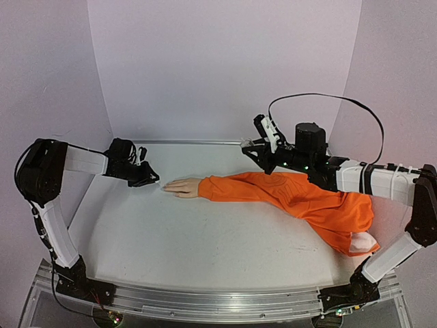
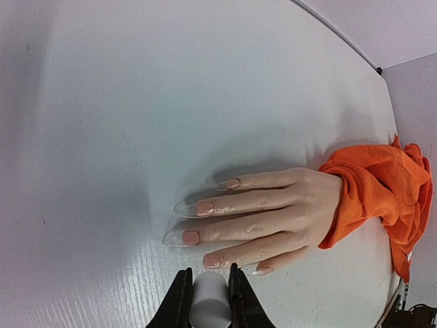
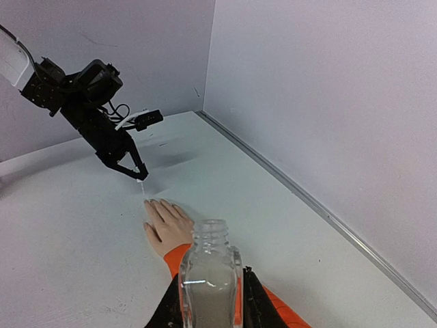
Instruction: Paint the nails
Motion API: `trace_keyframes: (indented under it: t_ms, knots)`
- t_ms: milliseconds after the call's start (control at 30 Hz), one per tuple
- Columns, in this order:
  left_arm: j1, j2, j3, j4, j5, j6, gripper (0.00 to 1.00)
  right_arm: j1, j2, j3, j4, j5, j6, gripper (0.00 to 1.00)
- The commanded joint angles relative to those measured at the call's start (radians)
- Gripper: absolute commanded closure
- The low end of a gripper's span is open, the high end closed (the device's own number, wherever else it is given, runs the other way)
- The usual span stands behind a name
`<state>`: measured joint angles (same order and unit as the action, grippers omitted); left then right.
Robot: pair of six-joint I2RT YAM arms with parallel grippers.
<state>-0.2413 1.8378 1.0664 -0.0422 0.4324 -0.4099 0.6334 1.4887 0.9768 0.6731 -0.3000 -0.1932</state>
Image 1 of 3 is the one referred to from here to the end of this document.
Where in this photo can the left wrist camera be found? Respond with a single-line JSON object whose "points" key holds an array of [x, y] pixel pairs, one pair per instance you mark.
{"points": [[137, 155]]}

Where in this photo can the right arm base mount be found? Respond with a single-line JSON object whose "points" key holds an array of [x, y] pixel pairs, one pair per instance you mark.
{"points": [[357, 292]]}

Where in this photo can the aluminium front rail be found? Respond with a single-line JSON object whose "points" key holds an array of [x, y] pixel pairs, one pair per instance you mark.
{"points": [[220, 307]]}

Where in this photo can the mannequin hand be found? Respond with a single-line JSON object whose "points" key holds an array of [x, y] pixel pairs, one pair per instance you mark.
{"points": [[184, 188]]}

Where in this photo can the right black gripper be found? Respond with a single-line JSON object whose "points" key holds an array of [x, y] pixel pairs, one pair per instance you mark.
{"points": [[265, 154]]}

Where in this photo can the clear nail polish bottle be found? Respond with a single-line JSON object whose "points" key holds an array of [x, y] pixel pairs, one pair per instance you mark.
{"points": [[245, 143]]}

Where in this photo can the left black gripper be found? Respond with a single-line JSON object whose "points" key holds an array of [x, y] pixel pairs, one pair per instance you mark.
{"points": [[147, 178]]}

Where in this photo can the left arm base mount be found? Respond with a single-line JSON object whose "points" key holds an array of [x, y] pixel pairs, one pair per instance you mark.
{"points": [[74, 282]]}

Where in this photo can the orange sweatshirt sleeve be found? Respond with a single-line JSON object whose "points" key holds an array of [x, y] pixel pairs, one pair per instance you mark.
{"points": [[334, 216]]}

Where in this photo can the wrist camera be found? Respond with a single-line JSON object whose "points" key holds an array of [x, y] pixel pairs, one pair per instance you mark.
{"points": [[137, 155], [269, 132]]}

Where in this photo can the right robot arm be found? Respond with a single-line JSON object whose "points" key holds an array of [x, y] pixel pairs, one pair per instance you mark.
{"points": [[410, 186]]}

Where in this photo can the aluminium rail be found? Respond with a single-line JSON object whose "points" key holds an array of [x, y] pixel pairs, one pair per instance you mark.
{"points": [[191, 141], [220, 307]]}

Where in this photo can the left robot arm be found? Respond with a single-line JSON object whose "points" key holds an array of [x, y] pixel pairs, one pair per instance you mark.
{"points": [[39, 174]]}

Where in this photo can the aluminium back rail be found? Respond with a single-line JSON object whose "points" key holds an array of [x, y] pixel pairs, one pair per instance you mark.
{"points": [[191, 141]]}

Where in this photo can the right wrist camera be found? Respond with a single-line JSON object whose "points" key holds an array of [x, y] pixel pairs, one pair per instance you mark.
{"points": [[269, 132]]}

